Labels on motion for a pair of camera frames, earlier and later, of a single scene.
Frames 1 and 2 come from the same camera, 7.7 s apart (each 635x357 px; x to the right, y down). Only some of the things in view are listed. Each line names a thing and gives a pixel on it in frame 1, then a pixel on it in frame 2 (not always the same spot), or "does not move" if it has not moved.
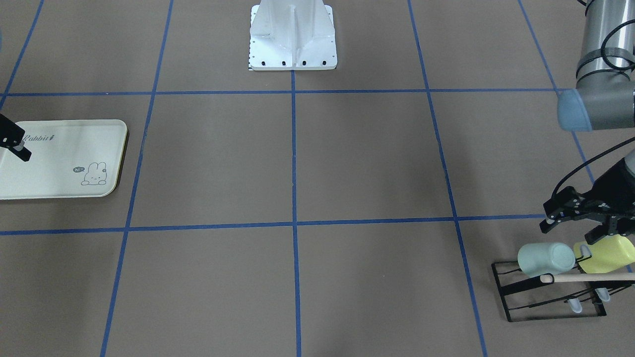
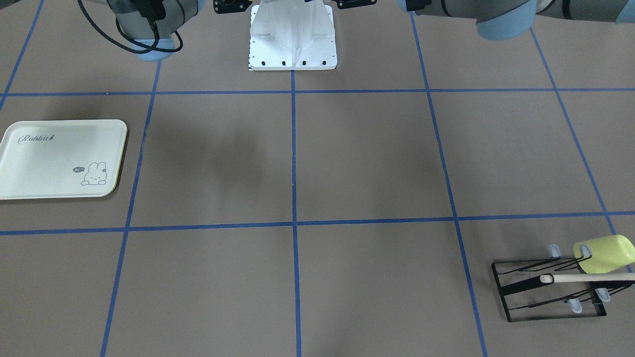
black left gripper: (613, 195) -> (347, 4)
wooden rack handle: (549, 278) does not move
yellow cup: (608, 252) does not move
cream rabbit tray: (77, 158) does not move
